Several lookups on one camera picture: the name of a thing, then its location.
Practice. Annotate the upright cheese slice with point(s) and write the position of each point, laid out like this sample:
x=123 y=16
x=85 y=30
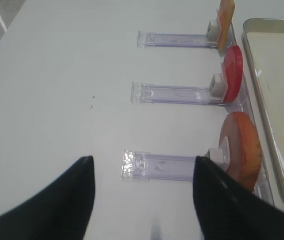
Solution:
x=225 y=15

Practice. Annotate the white pusher block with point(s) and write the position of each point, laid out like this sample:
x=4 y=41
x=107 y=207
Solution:
x=220 y=157
x=218 y=86
x=213 y=31

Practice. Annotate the white metal tray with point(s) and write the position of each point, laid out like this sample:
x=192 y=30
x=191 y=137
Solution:
x=263 y=42

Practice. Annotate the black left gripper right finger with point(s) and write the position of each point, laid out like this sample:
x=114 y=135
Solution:
x=227 y=211

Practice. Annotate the white pusher block near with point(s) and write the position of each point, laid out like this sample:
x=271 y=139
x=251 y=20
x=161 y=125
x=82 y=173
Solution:
x=220 y=157

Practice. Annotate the red tomato slice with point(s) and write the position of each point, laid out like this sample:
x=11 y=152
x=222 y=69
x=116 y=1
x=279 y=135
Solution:
x=233 y=67

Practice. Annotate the clear acrylic left rack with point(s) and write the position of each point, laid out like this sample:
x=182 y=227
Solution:
x=145 y=165

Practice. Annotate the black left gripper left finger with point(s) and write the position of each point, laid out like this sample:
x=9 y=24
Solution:
x=61 y=211

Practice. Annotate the white pusher block middle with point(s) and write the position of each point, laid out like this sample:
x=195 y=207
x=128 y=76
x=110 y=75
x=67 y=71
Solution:
x=218 y=86

